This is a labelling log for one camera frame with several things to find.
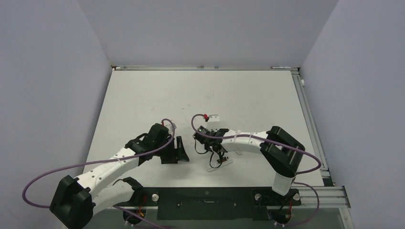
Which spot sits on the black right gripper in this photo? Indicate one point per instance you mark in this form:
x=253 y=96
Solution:
x=206 y=147

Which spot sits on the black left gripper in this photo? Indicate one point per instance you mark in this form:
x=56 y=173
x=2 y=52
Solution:
x=175 y=154

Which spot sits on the white remote control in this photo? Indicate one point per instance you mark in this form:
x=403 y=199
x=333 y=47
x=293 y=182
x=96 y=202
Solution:
x=216 y=163

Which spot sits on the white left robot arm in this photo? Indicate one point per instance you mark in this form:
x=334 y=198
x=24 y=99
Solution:
x=78 y=199

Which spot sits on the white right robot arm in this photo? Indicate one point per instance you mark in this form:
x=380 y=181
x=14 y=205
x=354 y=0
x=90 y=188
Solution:
x=276 y=145

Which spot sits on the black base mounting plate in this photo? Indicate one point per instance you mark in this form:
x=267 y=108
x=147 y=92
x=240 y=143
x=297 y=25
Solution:
x=212 y=203

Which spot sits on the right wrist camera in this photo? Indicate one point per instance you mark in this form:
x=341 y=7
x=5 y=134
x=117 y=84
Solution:
x=211 y=118

